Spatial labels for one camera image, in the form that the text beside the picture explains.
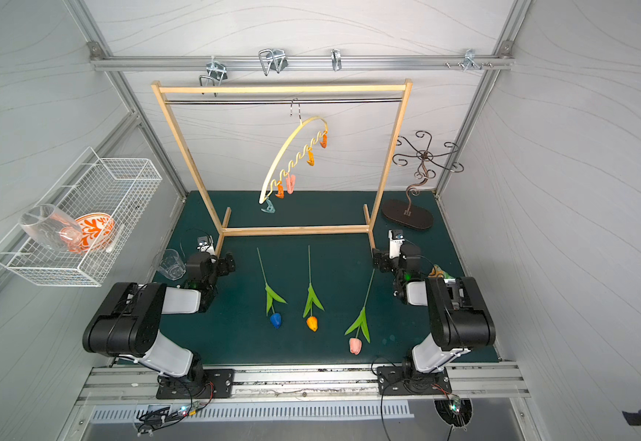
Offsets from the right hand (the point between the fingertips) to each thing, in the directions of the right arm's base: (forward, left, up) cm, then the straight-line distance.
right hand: (390, 246), depth 96 cm
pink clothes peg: (+3, +33, +27) cm, 42 cm away
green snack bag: (-8, -16, -4) cm, 18 cm away
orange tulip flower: (-27, +26, -3) cm, 37 cm away
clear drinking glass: (-9, +77, -3) cm, 78 cm away
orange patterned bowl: (-19, +79, +29) cm, 86 cm away
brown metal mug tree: (+20, -7, -4) cm, 21 cm away
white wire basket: (0, +84, +27) cm, 89 cm away
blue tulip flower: (-18, +40, -4) cm, 44 cm away
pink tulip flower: (-32, +13, -3) cm, 35 cm away
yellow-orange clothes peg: (+16, +28, +26) cm, 41 cm away
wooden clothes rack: (+9, +64, -3) cm, 65 cm away
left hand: (-6, +61, +1) cm, 61 cm away
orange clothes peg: (0, +36, +27) cm, 45 cm away
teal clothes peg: (-7, +37, +26) cm, 46 cm away
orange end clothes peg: (+26, +24, +24) cm, 43 cm away
